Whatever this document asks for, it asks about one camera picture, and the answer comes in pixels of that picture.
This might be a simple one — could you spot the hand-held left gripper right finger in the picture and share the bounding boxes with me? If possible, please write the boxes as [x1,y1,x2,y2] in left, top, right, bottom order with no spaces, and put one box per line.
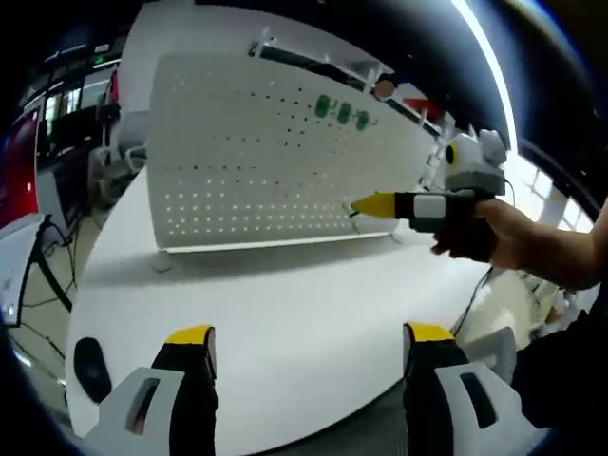
[402,322,524,456]

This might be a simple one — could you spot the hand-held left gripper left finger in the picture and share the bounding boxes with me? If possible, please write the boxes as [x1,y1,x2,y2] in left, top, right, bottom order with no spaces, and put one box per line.
[97,325,219,456]

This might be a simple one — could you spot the white perforated mounting plate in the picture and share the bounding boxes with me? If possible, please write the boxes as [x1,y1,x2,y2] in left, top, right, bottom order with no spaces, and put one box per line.
[144,52,447,256]

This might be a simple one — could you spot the person's right hand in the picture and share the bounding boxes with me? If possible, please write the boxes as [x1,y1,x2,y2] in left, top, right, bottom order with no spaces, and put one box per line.
[429,197,541,270]

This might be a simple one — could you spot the person's dark clothing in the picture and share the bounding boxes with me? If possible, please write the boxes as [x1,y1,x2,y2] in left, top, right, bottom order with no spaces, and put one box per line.
[510,303,608,438]

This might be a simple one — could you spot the white storage shelf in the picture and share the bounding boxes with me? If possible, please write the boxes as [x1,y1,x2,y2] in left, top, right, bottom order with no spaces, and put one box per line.
[246,40,458,140]

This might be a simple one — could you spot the white side table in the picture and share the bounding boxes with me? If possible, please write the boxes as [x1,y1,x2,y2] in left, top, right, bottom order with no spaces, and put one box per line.
[0,213,49,329]

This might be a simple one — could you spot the black cable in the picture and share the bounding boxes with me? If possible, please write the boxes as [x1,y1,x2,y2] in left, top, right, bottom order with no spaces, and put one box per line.
[450,265,496,333]

